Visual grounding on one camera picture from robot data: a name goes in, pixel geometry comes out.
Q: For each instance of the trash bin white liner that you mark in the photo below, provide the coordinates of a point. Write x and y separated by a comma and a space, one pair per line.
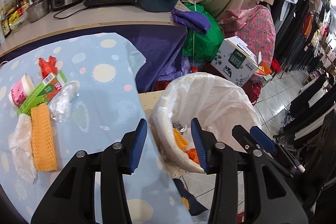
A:
218, 104

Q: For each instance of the white paper towel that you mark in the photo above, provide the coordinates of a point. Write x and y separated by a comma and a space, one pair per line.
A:
21, 148

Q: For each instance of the green plastic bag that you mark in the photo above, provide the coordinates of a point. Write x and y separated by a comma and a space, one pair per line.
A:
203, 47

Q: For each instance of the blue patterned tablecloth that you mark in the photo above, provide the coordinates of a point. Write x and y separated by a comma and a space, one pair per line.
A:
105, 108

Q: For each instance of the steel wool scrubber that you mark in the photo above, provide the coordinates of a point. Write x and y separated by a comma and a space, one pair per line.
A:
181, 128

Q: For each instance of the purple cloth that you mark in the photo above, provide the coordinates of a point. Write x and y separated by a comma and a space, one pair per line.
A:
192, 20

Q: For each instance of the black induction cooker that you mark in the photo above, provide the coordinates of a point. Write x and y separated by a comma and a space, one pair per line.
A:
103, 3

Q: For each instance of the red plastic bag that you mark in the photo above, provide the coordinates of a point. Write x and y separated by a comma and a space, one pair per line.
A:
48, 66

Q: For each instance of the orange foam fruit net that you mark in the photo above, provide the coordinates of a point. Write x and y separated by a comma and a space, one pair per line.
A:
181, 142

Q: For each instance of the green toothpaste box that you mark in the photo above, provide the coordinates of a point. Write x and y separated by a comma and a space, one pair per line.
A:
43, 93

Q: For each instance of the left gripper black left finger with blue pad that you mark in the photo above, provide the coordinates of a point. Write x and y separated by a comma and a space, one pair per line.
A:
71, 197

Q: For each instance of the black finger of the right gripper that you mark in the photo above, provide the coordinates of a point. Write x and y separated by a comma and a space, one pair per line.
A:
256, 139

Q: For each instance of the orange plastic bag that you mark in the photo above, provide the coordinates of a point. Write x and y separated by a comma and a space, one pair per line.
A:
192, 154

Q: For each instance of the steel mixing bowl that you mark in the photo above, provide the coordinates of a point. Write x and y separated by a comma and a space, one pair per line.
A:
37, 10

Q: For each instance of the clear food container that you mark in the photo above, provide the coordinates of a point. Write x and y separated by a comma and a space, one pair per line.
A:
19, 23

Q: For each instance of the dark soy sauce bottle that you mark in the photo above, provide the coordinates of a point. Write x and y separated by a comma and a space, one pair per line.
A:
4, 23

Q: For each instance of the pink floral cloth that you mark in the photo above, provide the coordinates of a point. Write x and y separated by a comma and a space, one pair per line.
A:
254, 26

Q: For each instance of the clear plastic bag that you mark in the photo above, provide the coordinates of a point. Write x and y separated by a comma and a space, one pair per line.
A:
60, 105

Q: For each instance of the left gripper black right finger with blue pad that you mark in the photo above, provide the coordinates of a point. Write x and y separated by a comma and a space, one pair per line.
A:
267, 196

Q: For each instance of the white green cardboard box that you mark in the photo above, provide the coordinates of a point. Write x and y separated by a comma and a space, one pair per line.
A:
235, 61

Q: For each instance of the pink white paper cup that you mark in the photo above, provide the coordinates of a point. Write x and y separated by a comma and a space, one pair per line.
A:
21, 91

